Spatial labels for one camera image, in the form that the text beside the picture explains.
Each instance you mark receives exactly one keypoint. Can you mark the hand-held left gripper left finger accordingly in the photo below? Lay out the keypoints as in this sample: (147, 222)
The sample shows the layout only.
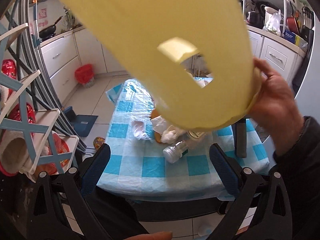
(96, 170)

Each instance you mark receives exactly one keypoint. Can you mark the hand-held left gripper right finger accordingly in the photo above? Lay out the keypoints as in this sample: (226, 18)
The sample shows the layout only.
(223, 170)

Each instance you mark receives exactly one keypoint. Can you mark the clear plastic clamshell container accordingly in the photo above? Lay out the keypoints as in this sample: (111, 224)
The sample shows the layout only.
(196, 134)

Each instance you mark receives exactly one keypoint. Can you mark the clear plastic bottle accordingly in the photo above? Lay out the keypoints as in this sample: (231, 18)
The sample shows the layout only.
(172, 152)

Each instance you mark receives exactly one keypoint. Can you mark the white tissue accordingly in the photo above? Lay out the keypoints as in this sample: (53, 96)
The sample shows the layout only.
(171, 135)

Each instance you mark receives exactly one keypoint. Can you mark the orange peel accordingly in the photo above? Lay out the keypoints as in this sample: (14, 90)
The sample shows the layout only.
(158, 138)
(155, 113)

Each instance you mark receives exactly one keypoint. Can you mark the white paper towel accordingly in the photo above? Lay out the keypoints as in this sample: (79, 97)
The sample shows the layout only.
(160, 123)

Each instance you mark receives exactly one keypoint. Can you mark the yellow plastic bin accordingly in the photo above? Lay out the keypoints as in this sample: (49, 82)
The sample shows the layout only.
(150, 42)

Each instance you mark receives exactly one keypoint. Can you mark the person's right forearm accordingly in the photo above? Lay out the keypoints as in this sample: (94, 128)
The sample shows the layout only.
(300, 160)

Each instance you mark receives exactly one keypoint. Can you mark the person's right hand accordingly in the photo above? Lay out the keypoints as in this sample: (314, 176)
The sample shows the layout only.
(277, 105)

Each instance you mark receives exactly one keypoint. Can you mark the person's left hand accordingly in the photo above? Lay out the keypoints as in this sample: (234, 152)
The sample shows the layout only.
(155, 236)

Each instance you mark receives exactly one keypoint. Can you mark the blue checkered plastic tablecloth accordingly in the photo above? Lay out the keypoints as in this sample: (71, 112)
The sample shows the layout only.
(200, 165)

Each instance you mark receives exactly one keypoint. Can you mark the colourful snack packet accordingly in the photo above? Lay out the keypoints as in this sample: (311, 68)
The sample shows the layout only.
(98, 143)

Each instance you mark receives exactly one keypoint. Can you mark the red package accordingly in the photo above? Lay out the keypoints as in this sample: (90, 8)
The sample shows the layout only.
(60, 150)
(8, 68)

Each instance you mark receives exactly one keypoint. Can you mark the blue dustpan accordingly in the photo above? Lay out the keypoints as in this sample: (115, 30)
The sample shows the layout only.
(82, 123)

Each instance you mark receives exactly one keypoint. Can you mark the person's leg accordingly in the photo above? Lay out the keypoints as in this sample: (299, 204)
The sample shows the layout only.
(112, 217)

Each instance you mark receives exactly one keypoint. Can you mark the white and blue shelf rack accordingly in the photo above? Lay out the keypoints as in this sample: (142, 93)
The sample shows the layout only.
(23, 127)

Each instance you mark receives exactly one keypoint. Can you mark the white drawer cabinet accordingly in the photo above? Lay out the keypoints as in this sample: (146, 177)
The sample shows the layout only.
(275, 52)

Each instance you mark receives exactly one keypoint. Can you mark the red-lined waste basket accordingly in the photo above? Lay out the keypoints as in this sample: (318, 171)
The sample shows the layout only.
(83, 73)

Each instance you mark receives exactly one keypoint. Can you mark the white base cabinets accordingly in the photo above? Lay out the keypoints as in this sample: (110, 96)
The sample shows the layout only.
(60, 62)

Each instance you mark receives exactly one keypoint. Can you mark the blue box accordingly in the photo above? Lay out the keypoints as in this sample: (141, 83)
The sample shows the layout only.
(291, 35)

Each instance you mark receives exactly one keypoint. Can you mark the white bag of vegetables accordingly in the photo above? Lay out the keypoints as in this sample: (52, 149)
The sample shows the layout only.
(273, 23)

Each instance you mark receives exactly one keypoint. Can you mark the white kettle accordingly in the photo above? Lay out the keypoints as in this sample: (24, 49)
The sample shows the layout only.
(268, 11)

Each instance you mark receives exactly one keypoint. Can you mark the black wok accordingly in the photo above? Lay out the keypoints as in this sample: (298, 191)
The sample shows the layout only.
(47, 31)

